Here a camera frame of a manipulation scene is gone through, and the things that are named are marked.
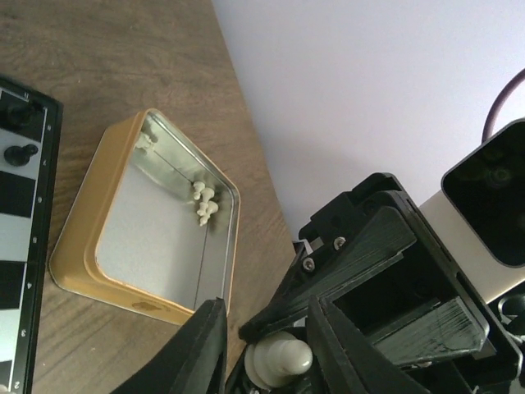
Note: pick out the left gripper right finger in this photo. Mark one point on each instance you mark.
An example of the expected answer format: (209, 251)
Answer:
(345, 361)

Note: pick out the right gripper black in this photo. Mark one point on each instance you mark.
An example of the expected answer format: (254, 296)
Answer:
(373, 255)

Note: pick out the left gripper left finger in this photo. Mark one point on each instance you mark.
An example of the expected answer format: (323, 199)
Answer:
(192, 361)

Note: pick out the white pawn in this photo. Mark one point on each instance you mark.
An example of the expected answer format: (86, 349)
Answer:
(276, 360)

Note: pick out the white chess pawns in tin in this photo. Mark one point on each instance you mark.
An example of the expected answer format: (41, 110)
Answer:
(207, 207)

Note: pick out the black white chess board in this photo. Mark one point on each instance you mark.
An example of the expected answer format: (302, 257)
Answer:
(26, 210)

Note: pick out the black chess pawn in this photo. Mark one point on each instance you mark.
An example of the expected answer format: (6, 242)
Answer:
(19, 156)

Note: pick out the black chess piece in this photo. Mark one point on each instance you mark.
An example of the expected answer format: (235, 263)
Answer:
(18, 116)

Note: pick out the yellow metal tin box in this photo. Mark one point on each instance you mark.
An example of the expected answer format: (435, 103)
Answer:
(132, 238)

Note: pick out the white piece in tin corner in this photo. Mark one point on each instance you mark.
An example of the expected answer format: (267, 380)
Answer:
(146, 142)

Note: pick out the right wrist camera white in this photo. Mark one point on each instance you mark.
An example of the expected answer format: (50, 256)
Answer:
(478, 213)

